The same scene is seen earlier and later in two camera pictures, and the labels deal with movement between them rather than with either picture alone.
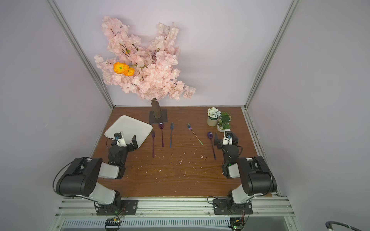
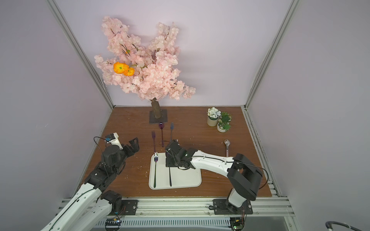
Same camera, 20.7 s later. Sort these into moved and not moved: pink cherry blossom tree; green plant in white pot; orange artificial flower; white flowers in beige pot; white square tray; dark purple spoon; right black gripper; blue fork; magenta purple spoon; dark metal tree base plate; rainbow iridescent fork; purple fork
Moved: right black gripper; white square tray; rainbow iridescent fork; dark purple spoon
Not moved: pink cherry blossom tree; magenta purple spoon; orange artificial flower; dark metal tree base plate; purple fork; green plant in white pot; blue fork; white flowers in beige pot
